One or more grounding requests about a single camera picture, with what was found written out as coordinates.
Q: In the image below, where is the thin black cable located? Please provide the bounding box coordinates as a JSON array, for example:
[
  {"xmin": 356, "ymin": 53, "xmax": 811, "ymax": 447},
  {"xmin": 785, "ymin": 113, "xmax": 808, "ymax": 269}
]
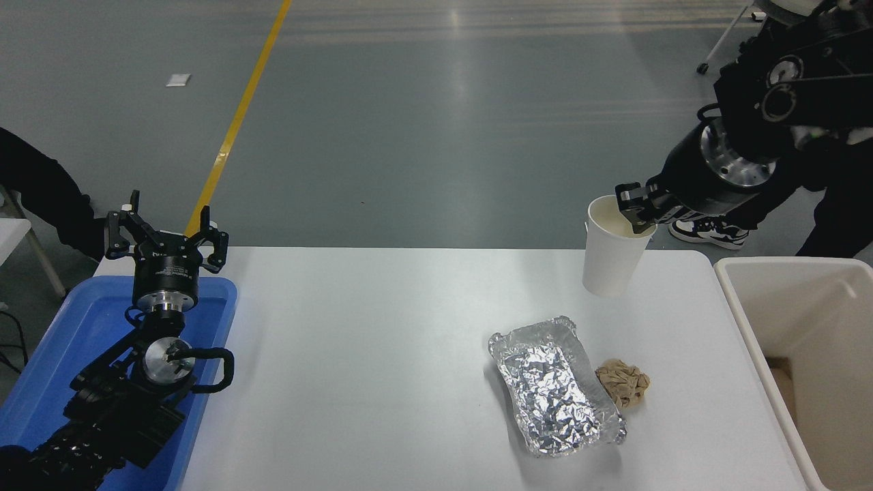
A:
[{"xmin": 0, "ymin": 312, "xmax": 29, "ymax": 376}]

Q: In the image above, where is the crumpled silver foil tray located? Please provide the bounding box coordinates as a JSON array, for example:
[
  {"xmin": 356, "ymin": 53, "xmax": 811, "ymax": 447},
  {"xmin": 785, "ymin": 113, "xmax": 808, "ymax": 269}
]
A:
[{"xmin": 488, "ymin": 315, "xmax": 627, "ymax": 458}]

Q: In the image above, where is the metal-legged chair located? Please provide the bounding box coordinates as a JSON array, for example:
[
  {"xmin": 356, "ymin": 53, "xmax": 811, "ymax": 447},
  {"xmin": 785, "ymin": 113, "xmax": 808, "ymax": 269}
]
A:
[{"xmin": 0, "ymin": 188, "xmax": 68, "ymax": 298}]

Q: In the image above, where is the white paper cup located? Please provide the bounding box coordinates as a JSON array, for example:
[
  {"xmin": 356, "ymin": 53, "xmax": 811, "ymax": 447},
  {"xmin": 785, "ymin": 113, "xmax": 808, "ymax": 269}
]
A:
[{"xmin": 582, "ymin": 195, "xmax": 657, "ymax": 299}]

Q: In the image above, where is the large pale plastic bin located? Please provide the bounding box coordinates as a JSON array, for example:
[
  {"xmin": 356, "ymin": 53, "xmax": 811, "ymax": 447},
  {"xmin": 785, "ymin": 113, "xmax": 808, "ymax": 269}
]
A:
[{"xmin": 713, "ymin": 256, "xmax": 873, "ymax": 491}]

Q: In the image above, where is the small white side table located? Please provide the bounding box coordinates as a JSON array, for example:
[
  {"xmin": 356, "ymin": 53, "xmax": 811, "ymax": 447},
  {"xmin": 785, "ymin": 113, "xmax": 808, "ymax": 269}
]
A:
[{"xmin": 0, "ymin": 218, "xmax": 33, "ymax": 264}]

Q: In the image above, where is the seated person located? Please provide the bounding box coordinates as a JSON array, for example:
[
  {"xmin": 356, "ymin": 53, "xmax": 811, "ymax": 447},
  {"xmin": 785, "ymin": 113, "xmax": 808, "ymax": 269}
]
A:
[{"xmin": 0, "ymin": 128, "xmax": 110, "ymax": 261}]

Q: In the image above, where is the standing person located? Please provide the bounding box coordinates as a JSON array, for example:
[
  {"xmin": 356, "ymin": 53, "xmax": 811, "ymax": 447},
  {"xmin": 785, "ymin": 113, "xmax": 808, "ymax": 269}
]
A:
[{"xmin": 668, "ymin": 130, "xmax": 873, "ymax": 258}]

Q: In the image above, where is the white wheeled chair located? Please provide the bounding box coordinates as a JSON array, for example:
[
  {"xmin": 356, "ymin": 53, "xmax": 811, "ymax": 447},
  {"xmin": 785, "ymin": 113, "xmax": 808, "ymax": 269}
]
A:
[{"xmin": 696, "ymin": 0, "xmax": 819, "ymax": 76}]

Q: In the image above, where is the blue plastic tray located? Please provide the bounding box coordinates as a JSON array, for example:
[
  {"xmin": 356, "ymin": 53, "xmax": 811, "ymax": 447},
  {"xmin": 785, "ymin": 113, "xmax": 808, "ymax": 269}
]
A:
[{"xmin": 0, "ymin": 276, "xmax": 237, "ymax": 491}]

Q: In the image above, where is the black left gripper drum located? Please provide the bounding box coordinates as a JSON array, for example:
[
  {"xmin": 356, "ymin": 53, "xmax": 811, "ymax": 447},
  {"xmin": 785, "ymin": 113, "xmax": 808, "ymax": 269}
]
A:
[{"xmin": 132, "ymin": 242, "xmax": 205, "ymax": 298}]

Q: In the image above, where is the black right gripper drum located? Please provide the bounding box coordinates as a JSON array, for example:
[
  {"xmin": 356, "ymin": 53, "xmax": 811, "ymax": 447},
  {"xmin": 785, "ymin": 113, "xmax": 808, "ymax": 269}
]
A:
[{"xmin": 647, "ymin": 125, "xmax": 763, "ymax": 220}]

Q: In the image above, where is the crumpled tan paper ball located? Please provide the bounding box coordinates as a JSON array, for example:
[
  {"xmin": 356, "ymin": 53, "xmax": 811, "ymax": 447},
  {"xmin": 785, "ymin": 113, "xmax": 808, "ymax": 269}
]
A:
[{"xmin": 595, "ymin": 359, "xmax": 651, "ymax": 410}]

